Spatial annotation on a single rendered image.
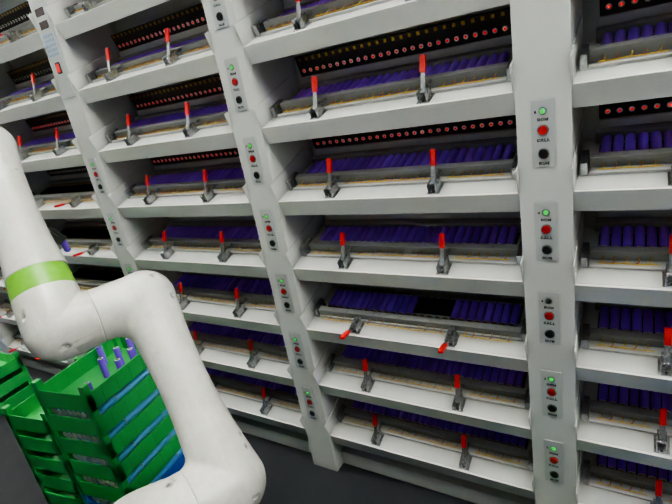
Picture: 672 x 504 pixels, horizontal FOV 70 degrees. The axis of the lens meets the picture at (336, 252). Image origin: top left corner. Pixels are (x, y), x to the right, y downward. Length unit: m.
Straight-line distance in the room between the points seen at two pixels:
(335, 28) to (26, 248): 0.76
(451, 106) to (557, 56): 0.20
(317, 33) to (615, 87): 0.59
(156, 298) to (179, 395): 0.20
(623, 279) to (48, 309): 1.08
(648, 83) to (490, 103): 0.25
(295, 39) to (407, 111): 0.31
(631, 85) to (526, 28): 0.20
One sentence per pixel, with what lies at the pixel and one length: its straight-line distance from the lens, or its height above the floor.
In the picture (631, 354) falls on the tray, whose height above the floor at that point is 0.55.
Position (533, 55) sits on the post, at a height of 1.16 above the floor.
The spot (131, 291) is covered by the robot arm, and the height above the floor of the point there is 0.86.
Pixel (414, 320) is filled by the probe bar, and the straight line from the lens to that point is 1.27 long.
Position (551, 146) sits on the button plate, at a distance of 0.98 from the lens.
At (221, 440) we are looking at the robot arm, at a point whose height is 0.60.
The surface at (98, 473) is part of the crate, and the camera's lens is 1.65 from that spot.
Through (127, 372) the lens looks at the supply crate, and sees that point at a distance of 1.53.
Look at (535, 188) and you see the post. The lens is 1.00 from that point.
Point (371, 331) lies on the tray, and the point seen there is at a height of 0.54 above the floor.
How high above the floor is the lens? 1.18
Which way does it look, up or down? 19 degrees down
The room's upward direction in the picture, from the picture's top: 11 degrees counter-clockwise
